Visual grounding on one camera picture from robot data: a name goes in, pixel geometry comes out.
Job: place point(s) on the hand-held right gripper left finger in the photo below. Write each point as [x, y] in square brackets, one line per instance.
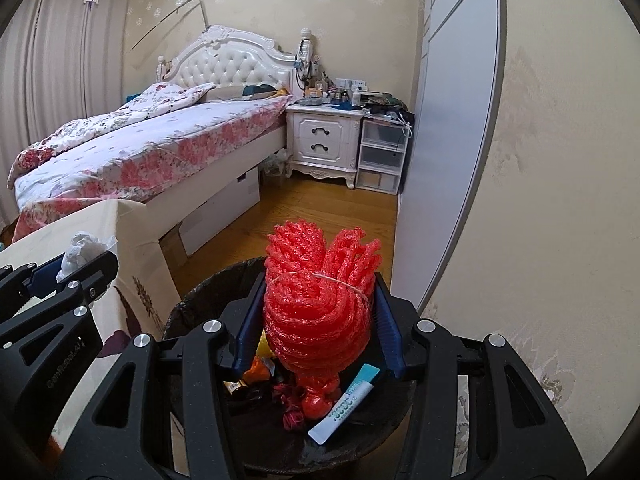
[247, 330]

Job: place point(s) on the pile of small nightstand items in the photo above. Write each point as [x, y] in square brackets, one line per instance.
[380, 102]

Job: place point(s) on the beige curtain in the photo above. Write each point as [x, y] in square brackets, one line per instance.
[65, 60]

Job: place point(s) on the white tube with green print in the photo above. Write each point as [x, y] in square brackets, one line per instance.
[340, 410]

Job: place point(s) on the white storage box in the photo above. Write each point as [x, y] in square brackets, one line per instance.
[225, 205]

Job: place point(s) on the orange plastic bag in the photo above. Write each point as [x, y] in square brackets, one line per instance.
[257, 370]

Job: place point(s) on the yellow foam fruit net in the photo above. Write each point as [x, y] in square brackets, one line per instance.
[263, 345]

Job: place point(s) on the red foam fruit net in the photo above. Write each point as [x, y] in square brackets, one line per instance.
[315, 320]

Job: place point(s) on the white bed with tufted headboard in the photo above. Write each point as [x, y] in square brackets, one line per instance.
[150, 145]

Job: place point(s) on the bin with black bag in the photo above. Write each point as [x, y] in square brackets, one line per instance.
[210, 290]

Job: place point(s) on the white tissue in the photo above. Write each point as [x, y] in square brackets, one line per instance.
[82, 252]

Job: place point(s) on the clear plastic drawer unit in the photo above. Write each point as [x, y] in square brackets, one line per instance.
[380, 160]

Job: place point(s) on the dark red cloth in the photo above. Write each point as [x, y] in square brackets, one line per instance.
[290, 410]

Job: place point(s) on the floral quilt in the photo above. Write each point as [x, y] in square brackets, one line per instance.
[100, 125]

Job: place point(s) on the crumpled clear plastic bag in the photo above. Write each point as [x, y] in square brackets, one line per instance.
[275, 162]

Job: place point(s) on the white nightstand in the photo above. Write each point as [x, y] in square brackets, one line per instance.
[325, 140]

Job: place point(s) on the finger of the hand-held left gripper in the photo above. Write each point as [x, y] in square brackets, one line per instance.
[25, 280]
[60, 305]

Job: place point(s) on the amber bottle with black cap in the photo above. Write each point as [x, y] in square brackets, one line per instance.
[235, 387]

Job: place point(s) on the shiny red plastic bag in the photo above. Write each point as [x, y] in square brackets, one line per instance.
[320, 402]

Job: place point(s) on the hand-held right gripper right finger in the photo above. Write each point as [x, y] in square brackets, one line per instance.
[390, 330]

